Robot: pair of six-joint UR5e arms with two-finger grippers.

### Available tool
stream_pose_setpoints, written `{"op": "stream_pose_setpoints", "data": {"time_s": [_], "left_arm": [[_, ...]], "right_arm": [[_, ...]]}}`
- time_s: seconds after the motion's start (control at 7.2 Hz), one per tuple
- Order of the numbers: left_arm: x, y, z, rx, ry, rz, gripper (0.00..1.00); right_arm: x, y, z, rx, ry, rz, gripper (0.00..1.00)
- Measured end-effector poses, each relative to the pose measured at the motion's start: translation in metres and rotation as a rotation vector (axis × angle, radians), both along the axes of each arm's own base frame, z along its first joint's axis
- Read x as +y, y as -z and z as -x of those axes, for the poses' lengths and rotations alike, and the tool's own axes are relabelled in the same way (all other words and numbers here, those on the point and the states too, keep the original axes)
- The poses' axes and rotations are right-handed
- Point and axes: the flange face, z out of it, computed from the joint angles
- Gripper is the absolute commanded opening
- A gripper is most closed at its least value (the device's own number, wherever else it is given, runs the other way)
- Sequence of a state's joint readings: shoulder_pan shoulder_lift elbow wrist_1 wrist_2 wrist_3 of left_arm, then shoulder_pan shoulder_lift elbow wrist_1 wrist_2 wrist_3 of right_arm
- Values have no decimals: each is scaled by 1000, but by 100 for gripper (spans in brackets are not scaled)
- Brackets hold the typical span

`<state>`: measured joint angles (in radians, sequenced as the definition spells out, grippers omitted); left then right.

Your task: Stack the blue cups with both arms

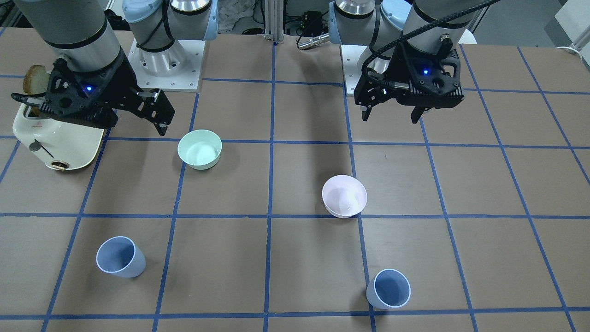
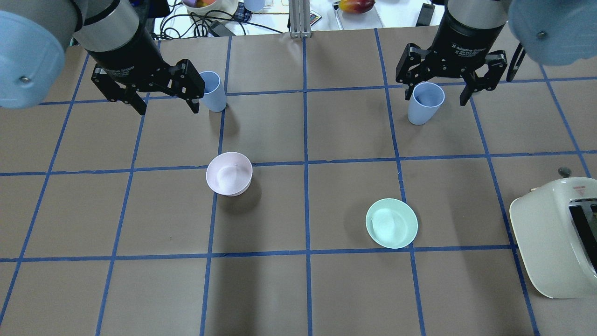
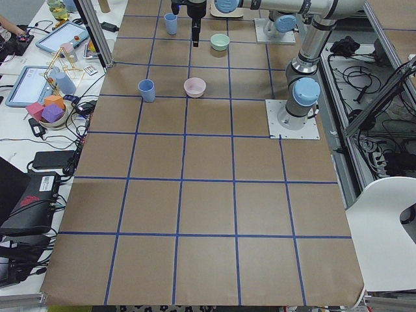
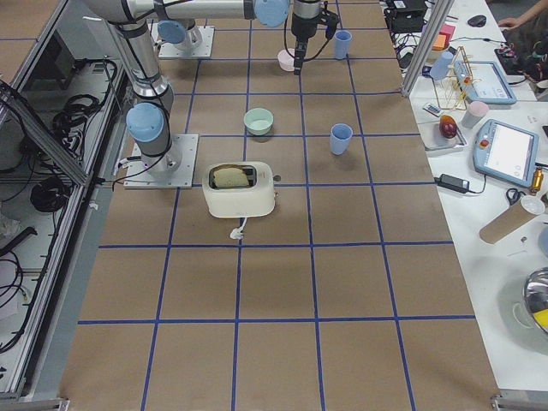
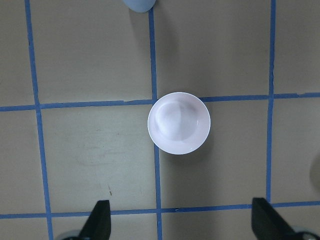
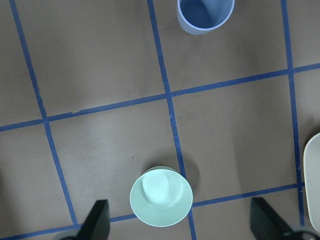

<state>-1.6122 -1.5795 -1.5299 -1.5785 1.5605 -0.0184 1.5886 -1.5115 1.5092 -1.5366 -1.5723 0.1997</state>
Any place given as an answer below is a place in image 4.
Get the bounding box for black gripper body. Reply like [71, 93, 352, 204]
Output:
[291, 0, 338, 42]

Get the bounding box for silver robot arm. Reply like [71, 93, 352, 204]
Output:
[152, 1, 340, 75]
[86, 1, 181, 181]

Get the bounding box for pink bowl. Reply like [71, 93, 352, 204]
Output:
[277, 48, 295, 72]

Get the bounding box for mint green bowl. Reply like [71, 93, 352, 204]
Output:
[243, 108, 274, 136]

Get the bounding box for light blue cup on rack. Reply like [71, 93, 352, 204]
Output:
[429, 51, 453, 80]

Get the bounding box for orange sticky notes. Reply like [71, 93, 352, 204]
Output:
[432, 24, 456, 51]

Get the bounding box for bread slice in toaster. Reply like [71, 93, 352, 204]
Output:
[212, 166, 249, 189]

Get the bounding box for metal tray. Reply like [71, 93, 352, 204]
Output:
[418, 121, 468, 153]

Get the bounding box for cream toaster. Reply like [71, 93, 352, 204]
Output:
[202, 161, 276, 218]

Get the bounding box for red mango fruit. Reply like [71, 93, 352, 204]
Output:
[438, 115, 458, 139]

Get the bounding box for black computer mouse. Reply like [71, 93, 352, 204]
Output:
[467, 15, 487, 27]

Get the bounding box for grey cup on desk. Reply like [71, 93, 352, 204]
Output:
[461, 101, 490, 129]

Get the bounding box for teach pendant far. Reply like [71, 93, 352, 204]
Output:
[453, 61, 517, 105]

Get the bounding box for teach pendant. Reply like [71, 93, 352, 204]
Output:
[453, 61, 517, 105]
[473, 119, 539, 188]

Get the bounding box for black power adapter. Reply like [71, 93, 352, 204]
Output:
[434, 174, 469, 194]

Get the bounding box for teach pendant near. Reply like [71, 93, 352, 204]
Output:
[473, 119, 539, 188]

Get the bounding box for cardboard tube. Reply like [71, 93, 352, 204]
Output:
[479, 195, 545, 244]

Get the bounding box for steel mixing bowl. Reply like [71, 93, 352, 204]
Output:
[512, 267, 547, 335]

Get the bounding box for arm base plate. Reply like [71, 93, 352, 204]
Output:
[123, 134, 199, 189]
[158, 25, 215, 60]

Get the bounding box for aluminium frame post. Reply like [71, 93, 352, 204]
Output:
[401, 0, 454, 98]

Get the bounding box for gold wire rack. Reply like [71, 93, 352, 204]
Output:
[442, 45, 474, 110]

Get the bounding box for white toaster cord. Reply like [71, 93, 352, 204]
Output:
[229, 217, 248, 241]

